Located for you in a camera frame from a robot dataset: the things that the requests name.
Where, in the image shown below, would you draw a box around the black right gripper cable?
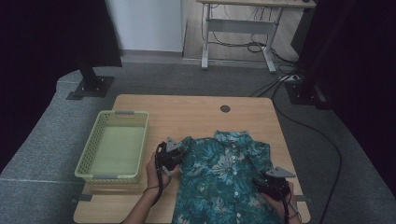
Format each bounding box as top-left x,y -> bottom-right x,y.
277,186 -> 291,224

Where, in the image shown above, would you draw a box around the person's left hand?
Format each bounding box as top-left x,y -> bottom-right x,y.
145,152 -> 182,194

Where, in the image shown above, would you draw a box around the teal floral shirt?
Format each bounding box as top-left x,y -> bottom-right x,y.
171,130 -> 283,224

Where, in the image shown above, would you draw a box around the black cables under desk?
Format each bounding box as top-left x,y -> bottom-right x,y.
202,3 -> 300,64

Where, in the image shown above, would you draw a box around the white power strip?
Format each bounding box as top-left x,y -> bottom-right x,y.
279,74 -> 302,83

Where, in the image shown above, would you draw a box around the dark curtain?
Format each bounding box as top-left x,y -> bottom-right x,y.
290,0 -> 396,200
0,0 -> 123,174

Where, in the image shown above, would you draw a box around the long black floor cable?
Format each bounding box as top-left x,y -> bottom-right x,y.
248,71 -> 344,224

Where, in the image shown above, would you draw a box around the green plastic basket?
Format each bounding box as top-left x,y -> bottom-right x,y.
74,110 -> 149,184

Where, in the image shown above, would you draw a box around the person's right hand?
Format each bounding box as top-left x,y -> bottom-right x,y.
261,181 -> 302,223

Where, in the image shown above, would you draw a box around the grey table edge tab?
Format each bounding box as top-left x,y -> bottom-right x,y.
72,193 -> 93,203
293,194 -> 313,205

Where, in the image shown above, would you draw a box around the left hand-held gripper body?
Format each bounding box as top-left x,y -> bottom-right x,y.
154,136 -> 190,172

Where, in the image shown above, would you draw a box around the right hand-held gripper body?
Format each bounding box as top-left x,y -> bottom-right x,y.
261,166 -> 297,202

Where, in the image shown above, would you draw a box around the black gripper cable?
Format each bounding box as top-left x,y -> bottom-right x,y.
154,148 -> 166,207
277,186 -> 291,224

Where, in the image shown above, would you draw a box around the white-legged desk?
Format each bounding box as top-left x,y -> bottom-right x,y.
195,0 -> 317,74

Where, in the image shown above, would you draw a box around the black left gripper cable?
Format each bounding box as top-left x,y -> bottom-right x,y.
154,148 -> 166,207

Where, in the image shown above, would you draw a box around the black stand with base plate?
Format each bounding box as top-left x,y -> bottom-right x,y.
65,59 -> 116,101
284,77 -> 332,110

